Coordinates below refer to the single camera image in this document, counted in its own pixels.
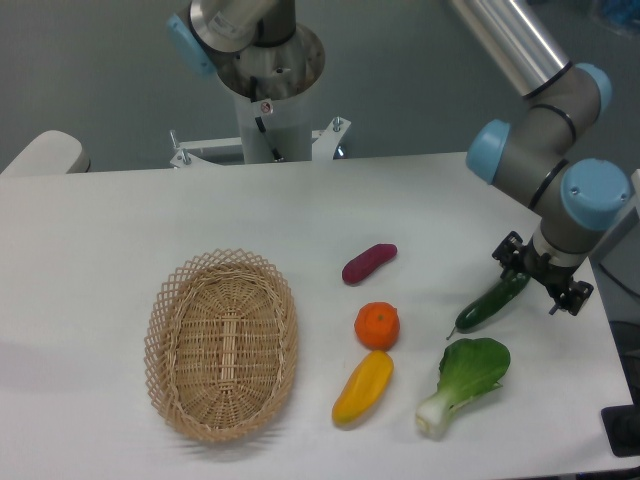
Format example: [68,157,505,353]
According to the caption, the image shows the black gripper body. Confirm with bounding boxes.
[522,244,575,295]

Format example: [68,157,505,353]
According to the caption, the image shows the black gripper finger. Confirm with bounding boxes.
[492,231,525,280]
[548,279,594,316]

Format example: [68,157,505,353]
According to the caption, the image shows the green cucumber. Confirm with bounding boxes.
[446,270,531,340]

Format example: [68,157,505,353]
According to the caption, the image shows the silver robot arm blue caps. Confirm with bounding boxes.
[166,1,630,314]

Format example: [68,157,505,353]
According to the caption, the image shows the green bok choy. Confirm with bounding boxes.
[415,338,511,439]

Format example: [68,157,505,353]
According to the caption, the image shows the black device at table edge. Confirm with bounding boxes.
[601,405,639,458]

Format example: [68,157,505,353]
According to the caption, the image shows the purple sweet potato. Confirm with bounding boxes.
[341,243,398,285]

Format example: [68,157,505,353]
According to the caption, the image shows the orange tangerine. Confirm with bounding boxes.
[354,302,400,351]

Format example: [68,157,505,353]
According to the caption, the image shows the yellow mango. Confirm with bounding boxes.
[331,350,394,427]

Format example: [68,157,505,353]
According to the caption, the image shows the woven wicker basket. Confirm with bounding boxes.
[144,249,298,442]

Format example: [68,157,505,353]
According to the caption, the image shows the white chair armrest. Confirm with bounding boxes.
[1,130,91,178]

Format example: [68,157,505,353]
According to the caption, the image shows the black cable on pedestal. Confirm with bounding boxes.
[248,74,285,164]

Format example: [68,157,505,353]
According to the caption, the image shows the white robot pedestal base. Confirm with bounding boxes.
[168,17,351,168]

